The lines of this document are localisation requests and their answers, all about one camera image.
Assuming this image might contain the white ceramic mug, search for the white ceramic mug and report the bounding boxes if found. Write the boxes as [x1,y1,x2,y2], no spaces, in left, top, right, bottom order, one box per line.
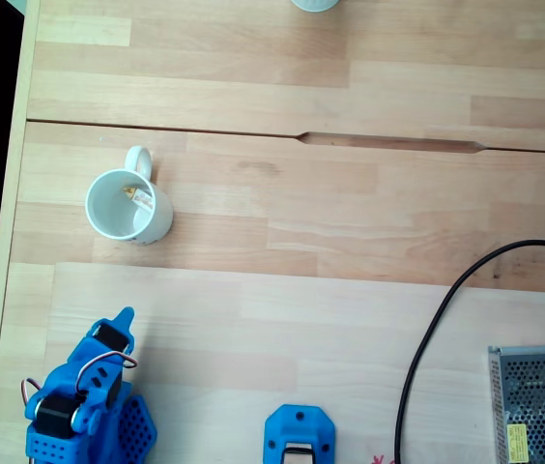
[84,145,175,246]

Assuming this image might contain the metal mesh power supply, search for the metal mesh power supply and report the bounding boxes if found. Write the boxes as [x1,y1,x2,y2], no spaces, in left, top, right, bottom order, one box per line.
[488,343,545,464]

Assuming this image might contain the yellow white sweet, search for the yellow white sweet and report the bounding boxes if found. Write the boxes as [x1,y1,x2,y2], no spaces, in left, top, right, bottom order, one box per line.
[124,185,154,213]

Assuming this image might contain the blue printed post base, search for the blue printed post base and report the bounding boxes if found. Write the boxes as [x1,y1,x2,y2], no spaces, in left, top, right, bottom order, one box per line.
[263,404,338,464]

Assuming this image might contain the white round object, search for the white round object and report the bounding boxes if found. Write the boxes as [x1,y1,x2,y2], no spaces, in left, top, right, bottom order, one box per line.
[290,0,341,14]

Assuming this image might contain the black cable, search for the black cable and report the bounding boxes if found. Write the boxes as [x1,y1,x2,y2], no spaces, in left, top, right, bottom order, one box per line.
[394,240,545,464]

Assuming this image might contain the light wooden base board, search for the light wooden base board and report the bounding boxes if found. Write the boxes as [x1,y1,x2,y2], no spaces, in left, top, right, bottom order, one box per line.
[43,263,545,464]

